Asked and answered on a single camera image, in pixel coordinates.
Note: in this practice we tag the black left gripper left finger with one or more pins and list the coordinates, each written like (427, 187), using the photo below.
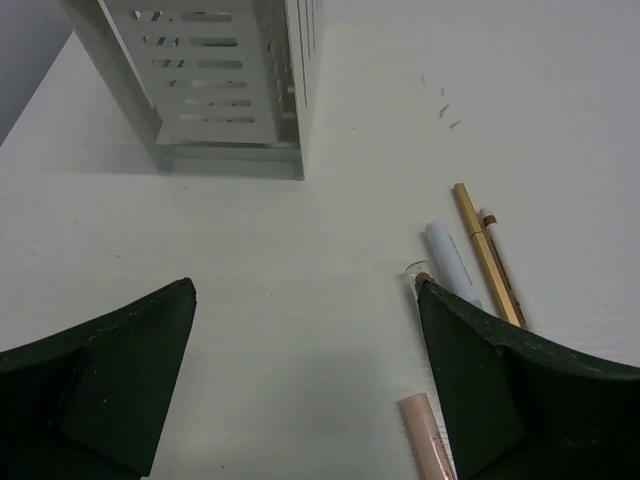
(90, 402)

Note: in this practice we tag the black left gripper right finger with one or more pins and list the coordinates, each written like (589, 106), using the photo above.
(519, 406)

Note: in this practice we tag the pink lip gloss tube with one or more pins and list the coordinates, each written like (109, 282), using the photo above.
(425, 439)

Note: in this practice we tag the light blue makeup pen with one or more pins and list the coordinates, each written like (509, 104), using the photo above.
(449, 264)

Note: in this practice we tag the clear-capped brown concealer stick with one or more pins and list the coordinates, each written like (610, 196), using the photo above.
(413, 277)

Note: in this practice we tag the white brown-tipped makeup pencil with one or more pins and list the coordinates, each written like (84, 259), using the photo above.
(490, 224)

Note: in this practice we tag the gold makeup pencil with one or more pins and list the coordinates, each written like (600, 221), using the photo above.
(489, 266)

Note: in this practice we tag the white slotted organizer box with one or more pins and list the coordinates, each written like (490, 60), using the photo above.
(228, 82)

